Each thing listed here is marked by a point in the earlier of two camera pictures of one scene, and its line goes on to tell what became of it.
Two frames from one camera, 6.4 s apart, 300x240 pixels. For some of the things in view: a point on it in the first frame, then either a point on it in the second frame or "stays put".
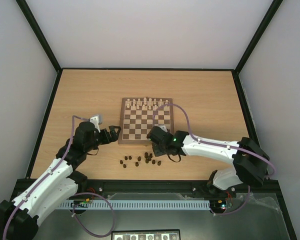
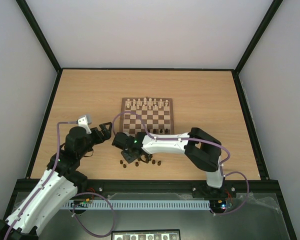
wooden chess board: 139,115 stays put
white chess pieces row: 148,103 stays put
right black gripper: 160,146 → 129,155
